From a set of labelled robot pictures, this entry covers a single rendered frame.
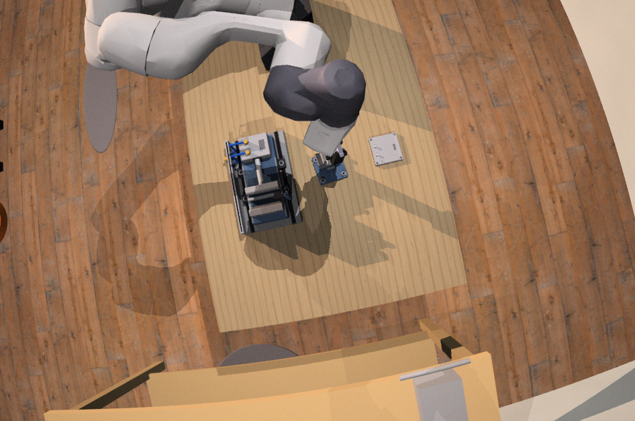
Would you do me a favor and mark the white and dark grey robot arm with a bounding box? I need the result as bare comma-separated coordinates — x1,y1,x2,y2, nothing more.
84,0,366,157

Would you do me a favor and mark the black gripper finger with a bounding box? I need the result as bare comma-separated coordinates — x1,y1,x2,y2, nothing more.
326,144,347,166

